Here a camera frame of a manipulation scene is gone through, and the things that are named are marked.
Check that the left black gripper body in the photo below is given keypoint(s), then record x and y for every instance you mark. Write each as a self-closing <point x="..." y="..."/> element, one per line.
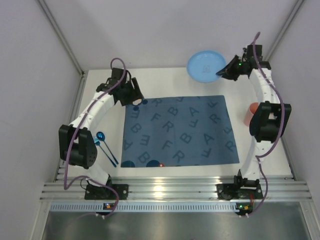
<point x="131" y="92"/>

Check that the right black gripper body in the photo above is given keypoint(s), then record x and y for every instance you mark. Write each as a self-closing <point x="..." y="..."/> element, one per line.
<point x="231" y="69"/>

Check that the blue plastic plate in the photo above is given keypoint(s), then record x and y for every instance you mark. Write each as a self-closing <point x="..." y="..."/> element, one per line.
<point x="203" y="66"/>

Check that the orange plastic cup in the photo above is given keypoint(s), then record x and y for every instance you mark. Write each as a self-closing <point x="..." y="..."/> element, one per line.
<point x="250" y="113"/>

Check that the blue metal spoon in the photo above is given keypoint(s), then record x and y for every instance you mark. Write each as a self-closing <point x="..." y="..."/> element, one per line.
<point x="101" y="136"/>

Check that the blue metal fork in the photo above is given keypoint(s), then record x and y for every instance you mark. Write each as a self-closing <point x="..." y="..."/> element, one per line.
<point x="98" y="144"/>

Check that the blue letter-print placemat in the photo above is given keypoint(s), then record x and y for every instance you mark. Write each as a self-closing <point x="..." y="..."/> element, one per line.
<point x="178" y="132"/>

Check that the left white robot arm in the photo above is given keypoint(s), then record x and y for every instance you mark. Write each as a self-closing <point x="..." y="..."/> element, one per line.
<point x="77" y="147"/>

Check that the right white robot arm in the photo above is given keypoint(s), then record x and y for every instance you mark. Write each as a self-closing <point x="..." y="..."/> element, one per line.
<point x="269" y="121"/>

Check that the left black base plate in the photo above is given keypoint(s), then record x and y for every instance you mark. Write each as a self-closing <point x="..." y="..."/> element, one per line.
<point x="93" y="192"/>

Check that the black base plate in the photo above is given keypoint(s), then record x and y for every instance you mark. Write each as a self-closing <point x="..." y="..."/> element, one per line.
<point x="93" y="192"/>
<point x="229" y="191"/>

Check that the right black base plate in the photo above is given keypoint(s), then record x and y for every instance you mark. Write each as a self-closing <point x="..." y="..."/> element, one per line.
<point x="229" y="191"/>

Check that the aluminium mounting rail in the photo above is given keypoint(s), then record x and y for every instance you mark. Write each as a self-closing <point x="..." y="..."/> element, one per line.
<point x="167" y="189"/>

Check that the perforated cable duct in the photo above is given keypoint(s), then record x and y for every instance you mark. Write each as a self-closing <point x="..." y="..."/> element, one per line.
<point x="150" y="207"/>

